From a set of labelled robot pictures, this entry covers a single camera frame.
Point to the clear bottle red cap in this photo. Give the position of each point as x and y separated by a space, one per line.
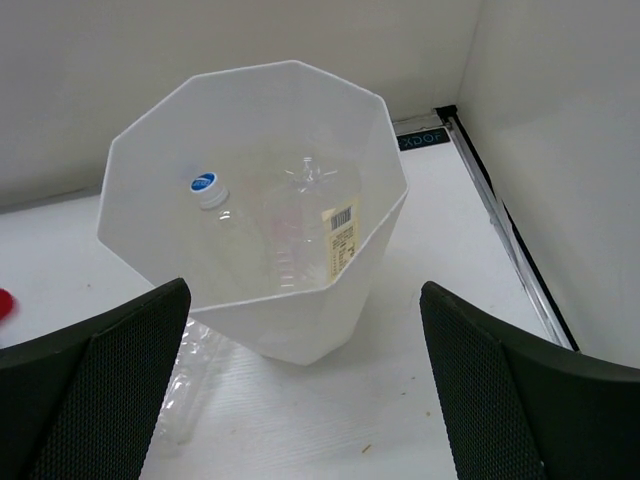
7 304

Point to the clear crushed capless bottle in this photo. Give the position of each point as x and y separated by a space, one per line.
201 361

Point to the black xdof logo sticker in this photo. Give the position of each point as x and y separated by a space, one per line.
423 139

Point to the aluminium table edge rail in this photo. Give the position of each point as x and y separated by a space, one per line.
528 273

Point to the clear bottle yellow label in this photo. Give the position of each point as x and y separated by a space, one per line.
286 223

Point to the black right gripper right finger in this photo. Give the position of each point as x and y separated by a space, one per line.
516 406

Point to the white plastic bin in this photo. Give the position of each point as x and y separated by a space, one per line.
215 121

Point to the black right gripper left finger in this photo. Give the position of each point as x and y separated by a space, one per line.
82 402

